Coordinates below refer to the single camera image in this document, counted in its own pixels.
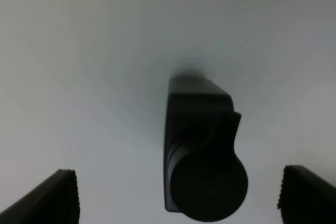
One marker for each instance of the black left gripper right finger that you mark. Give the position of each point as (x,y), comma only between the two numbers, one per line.
(305,197)

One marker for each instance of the dark green pump bottle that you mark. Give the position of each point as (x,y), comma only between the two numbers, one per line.
(202,176)

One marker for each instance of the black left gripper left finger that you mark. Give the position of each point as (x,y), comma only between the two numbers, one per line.
(55,200)

